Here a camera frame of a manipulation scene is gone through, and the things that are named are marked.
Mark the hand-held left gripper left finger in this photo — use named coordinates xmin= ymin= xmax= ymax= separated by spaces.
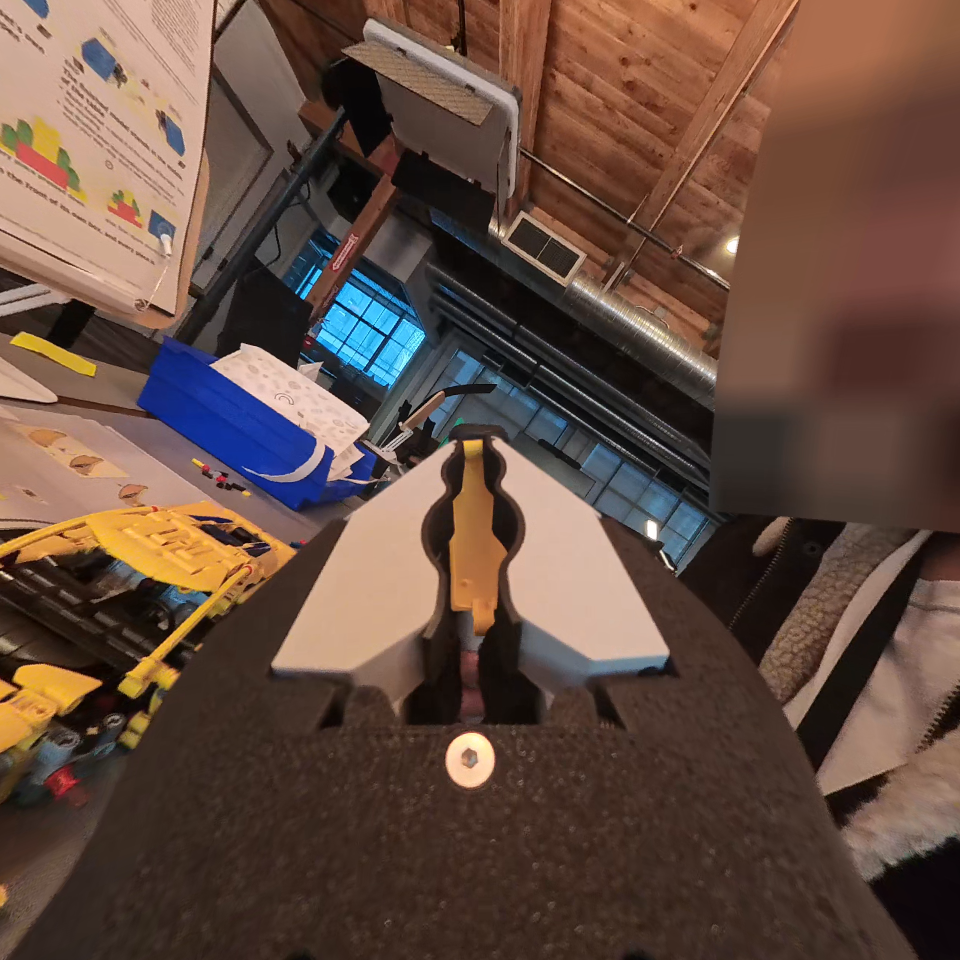
xmin=270 ymin=441 xmax=460 ymax=726

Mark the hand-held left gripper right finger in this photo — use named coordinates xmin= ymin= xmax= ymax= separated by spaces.
xmin=480 ymin=435 xmax=672 ymax=726

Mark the yellow brick panel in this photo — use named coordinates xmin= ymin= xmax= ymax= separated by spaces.
xmin=448 ymin=438 xmax=509 ymax=630

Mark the grey desk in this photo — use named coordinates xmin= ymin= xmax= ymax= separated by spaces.
xmin=0 ymin=330 xmax=391 ymax=931

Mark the small crumpled printed paper bag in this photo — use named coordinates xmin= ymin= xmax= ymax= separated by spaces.
xmin=330 ymin=427 xmax=384 ymax=481

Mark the small cluster of brick pins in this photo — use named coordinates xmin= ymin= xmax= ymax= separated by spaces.
xmin=191 ymin=457 xmax=252 ymax=496

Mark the thin wooden board stand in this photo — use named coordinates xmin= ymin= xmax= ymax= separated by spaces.
xmin=371 ymin=382 xmax=498 ymax=470

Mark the yellow brick car model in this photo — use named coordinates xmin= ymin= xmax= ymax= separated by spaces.
xmin=0 ymin=501 xmax=297 ymax=807

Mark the large printed white paper bag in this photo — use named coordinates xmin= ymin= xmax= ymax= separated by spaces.
xmin=210 ymin=343 xmax=370 ymax=481

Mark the blue storage bin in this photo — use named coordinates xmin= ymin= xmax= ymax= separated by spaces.
xmin=137 ymin=337 xmax=376 ymax=511

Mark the black fabric flag panel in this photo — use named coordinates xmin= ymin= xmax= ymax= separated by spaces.
xmin=217 ymin=266 xmax=315 ymax=369

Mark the white air vent grille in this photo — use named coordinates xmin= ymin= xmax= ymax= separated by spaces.
xmin=501 ymin=210 xmax=588 ymax=286

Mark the open instruction booklet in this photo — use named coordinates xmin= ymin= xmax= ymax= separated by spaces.
xmin=0 ymin=405 xmax=226 ymax=530

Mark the black light stand pole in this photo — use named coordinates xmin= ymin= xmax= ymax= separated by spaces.
xmin=176 ymin=108 xmax=346 ymax=346

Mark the yellow paper note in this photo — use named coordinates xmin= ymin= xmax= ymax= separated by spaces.
xmin=9 ymin=330 xmax=99 ymax=378

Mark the white LED panel light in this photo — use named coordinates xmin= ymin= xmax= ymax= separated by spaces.
xmin=322 ymin=18 xmax=522 ymax=234

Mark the poster board on white stand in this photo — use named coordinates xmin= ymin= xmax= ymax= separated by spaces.
xmin=0 ymin=0 xmax=219 ymax=404

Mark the silver air duct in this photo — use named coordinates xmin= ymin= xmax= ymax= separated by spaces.
xmin=562 ymin=273 xmax=721 ymax=410

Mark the black shoulder strap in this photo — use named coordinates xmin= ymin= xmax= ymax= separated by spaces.
xmin=795 ymin=547 xmax=927 ymax=770

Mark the wooden support post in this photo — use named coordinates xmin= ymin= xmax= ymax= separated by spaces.
xmin=303 ymin=135 xmax=406 ymax=324

